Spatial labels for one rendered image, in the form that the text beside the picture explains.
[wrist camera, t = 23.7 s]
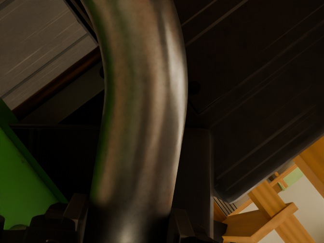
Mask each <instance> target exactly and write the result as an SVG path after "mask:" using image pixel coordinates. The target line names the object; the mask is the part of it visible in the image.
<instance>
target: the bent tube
mask: <svg viewBox="0 0 324 243"><path fill-rule="evenodd" d="M80 1H81V2H82V4H83V6H84V8H85V10H86V12H87V14H88V16H89V18H90V20H91V23H92V25H93V28H94V31H95V34H96V37H97V40H98V43H99V47H100V52H101V56H102V62H103V69H104V82H105V95H104V106H103V114H102V121H101V126H100V133H99V139H98V145H97V151H96V158H95V163H94V172H93V178H92V184H91V190H90V197H89V208H88V214H87V220H86V226H85V232H84V238H83V243H165V240H166V234H167V229H168V223H169V217H170V212H171V207H172V201H173V195H174V189H175V183H176V175H177V170H178V164H179V158H180V152H181V146H182V140H183V134H184V129H185V122H186V114H187V103H188V67H187V58H186V50H185V44H184V38H183V33H182V29H181V24H180V21H179V17H178V14H177V10H176V6H175V4H174V1H173V0H80Z"/></svg>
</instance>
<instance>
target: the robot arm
mask: <svg viewBox="0 0 324 243"><path fill-rule="evenodd" d="M89 197H90V195H88V194H81V193H75V192H74V194H73V196H72V198H71V200H70V202H69V204H68V203H61V202H57V203H55V204H52V205H50V207H49V208H48V210H47V211H46V213H45V214H44V215H38V216H34V217H32V219H31V223H30V226H29V227H26V229H22V230H5V229H3V228H4V222H5V218H4V217H3V216H1V215H0V243H83V238H84V232H85V226H86V220H87V214H88V208H89ZM165 243H219V242H217V241H215V240H213V239H212V238H210V237H208V236H207V234H206V231H205V229H204V228H203V227H201V226H200V225H199V224H197V223H191V222H190V221H189V218H188V215H187V212H186V210H184V209H178V208H171V212H170V217H169V223H168V229H167V234H166V240H165Z"/></svg>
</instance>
